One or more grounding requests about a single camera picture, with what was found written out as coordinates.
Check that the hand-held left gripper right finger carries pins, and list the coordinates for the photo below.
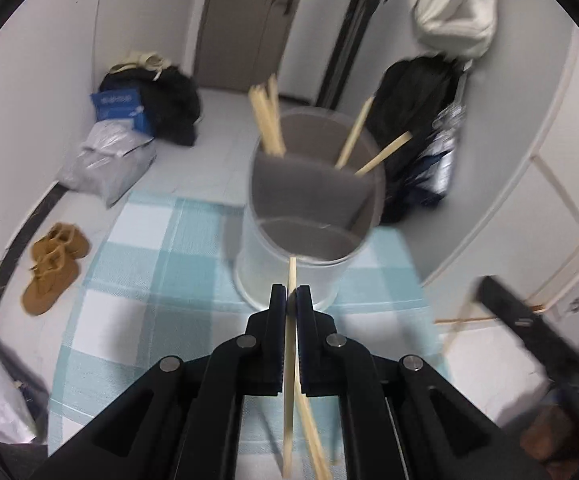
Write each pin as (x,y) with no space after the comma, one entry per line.
(304,340)

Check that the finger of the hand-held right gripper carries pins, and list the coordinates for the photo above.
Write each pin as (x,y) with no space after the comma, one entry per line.
(519,322)

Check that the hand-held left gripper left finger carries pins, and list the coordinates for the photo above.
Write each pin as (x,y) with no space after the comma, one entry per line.
(277,340)

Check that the white plastic cup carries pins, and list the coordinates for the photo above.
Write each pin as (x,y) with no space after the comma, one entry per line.
(259,265)

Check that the wooden chopstick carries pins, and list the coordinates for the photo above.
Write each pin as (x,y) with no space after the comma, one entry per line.
(278,120)
(384,152)
(354,132)
(314,440)

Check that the chopsticks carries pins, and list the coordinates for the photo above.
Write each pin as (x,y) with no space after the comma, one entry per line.
(263,120)

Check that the white cabinet wooden trim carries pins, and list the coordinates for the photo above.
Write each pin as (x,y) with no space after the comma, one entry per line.
(519,210)

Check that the teal checkered tablecloth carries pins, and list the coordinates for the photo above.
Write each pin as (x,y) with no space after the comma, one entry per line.
(134,310)

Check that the silver foil bag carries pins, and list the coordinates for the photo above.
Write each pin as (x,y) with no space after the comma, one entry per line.
(442,160)

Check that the brown suede shoe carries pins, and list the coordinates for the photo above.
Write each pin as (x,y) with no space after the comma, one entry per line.
(49,285)
(67,242)

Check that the black backpack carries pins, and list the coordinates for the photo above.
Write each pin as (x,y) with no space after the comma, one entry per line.
(414,110)

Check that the grey plastic bag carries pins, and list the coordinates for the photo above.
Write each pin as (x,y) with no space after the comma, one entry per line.
(104,165)

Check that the black bag on floor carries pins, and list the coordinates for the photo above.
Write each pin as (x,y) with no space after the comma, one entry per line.
(174,100)

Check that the white plastic bag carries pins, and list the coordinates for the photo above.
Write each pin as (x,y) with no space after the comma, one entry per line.
(4,400)

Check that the blue packet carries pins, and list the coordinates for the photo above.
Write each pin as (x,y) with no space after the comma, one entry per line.
(119,107)

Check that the grey door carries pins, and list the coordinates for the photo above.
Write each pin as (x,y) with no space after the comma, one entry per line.
(249,20)

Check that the white hanging bag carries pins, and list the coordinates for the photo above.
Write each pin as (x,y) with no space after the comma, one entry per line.
(454,5)

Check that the dark door frame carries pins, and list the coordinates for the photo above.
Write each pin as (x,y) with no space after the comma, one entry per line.
(354,25)

